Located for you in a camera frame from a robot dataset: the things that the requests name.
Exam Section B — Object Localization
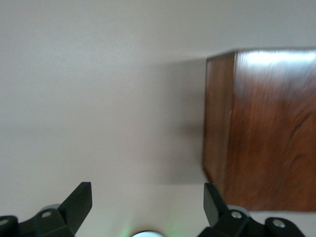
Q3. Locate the dark brown wooden cabinet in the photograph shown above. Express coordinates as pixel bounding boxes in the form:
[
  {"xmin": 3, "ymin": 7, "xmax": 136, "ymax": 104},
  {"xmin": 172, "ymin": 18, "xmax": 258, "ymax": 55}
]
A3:
[{"xmin": 202, "ymin": 48, "xmax": 316, "ymax": 213}]

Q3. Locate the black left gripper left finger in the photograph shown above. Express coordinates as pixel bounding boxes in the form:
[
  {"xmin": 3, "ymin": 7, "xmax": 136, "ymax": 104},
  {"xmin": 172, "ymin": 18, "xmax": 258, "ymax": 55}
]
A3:
[{"xmin": 0, "ymin": 182, "xmax": 92, "ymax": 237}]

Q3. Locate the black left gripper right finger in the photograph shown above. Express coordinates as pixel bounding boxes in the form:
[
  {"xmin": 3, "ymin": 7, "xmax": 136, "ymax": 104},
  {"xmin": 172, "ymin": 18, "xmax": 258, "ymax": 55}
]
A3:
[{"xmin": 198, "ymin": 182, "xmax": 306, "ymax": 237}]

